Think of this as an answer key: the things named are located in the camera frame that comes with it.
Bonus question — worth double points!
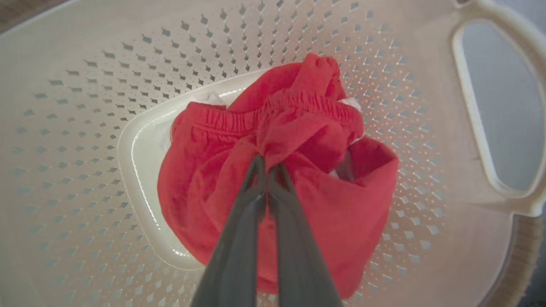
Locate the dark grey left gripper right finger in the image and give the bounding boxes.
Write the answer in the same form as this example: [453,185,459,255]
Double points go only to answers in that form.
[267,163,344,307]

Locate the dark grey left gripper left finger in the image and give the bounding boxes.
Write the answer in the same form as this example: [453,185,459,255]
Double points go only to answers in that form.
[190,154,267,307]

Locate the red elastic-waist shorts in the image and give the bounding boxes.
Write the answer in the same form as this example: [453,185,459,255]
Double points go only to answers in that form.
[157,53,400,300]

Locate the beige perforated plastic laundry basket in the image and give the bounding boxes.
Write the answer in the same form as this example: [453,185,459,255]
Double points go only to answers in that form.
[0,0,546,307]

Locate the white garment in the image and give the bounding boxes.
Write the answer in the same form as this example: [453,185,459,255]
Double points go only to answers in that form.
[155,91,364,148]

